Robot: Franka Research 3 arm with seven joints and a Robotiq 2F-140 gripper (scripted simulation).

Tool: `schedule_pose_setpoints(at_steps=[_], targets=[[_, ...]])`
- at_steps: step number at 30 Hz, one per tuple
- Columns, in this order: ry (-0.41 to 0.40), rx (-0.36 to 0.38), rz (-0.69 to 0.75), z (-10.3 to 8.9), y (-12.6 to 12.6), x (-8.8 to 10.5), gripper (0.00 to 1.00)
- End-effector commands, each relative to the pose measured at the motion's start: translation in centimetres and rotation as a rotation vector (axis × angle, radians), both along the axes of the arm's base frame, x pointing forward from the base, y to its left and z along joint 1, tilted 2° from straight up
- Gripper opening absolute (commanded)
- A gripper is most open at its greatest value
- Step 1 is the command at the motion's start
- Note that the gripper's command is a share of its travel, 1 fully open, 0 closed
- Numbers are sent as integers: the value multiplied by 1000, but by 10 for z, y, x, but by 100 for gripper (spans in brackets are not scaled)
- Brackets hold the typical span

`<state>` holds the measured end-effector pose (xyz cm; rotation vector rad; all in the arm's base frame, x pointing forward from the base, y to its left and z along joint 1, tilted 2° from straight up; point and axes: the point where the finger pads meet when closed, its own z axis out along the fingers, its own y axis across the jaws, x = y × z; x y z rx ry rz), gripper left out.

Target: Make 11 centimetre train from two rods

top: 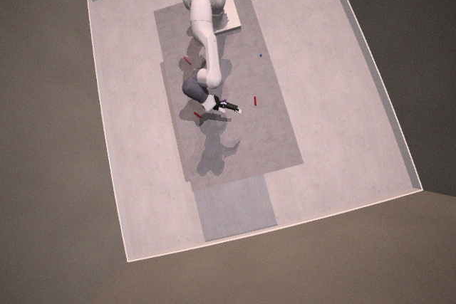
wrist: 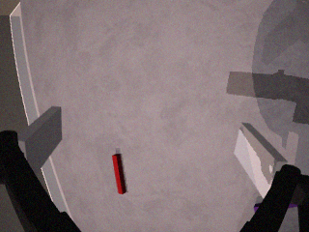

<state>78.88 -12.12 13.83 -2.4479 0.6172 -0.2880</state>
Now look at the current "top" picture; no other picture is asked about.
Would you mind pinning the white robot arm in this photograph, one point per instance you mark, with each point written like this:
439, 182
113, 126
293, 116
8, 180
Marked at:
203, 19

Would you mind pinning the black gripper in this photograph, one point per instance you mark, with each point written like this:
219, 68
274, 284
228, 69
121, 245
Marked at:
219, 105

